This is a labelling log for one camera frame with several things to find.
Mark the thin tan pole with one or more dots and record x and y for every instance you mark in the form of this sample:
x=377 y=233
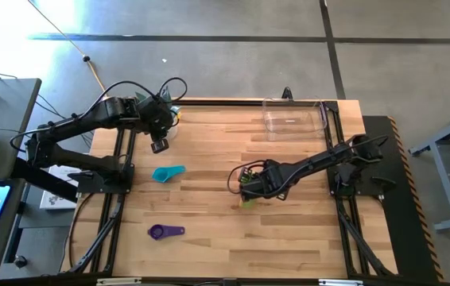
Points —
x=86 y=58

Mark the black caster wheel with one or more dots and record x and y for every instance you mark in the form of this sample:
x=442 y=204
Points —
x=20 y=261

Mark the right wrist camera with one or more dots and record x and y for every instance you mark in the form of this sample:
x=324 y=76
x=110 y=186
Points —
x=249 y=176

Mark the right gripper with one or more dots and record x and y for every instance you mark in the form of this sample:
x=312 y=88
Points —
x=268 y=180

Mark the teal measuring cup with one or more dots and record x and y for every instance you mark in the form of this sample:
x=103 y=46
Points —
x=161 y=175

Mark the white booklet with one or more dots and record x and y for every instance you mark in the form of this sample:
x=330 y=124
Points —
x=56 y=200

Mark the grey metal cart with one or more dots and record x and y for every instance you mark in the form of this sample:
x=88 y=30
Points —
x=446 y=183

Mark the green measuring cup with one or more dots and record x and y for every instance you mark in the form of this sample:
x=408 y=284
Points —
x=248 y=204

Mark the black table clamp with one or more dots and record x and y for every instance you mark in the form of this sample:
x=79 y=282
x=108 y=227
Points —
x=287 y=93

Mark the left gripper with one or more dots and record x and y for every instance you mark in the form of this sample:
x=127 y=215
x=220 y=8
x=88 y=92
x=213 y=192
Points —
x=155 y=115

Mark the dark grey desk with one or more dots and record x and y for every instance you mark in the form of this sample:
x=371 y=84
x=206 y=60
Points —
x=6 y=111

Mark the clear plastic basket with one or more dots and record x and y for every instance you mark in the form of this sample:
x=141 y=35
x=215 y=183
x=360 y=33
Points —
x=288 y=123

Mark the purple measuring cup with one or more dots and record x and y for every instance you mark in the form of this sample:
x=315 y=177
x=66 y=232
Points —
x=156 y=232

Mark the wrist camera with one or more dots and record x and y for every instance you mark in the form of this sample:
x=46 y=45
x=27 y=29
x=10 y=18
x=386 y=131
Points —
x=249 y=176
x=160 y=146

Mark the black aluminium table frame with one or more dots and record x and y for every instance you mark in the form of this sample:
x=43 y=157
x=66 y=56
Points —
x=217 y=103

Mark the black hazard-striped floor mat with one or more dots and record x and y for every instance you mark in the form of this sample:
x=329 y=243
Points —
x=398 y=238

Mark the silver aluminium bracket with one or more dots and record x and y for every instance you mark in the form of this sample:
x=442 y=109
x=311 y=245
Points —
x=340 y=282
x=117 y=281

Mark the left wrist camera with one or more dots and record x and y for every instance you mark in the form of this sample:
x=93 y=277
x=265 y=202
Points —
x=160 y=146

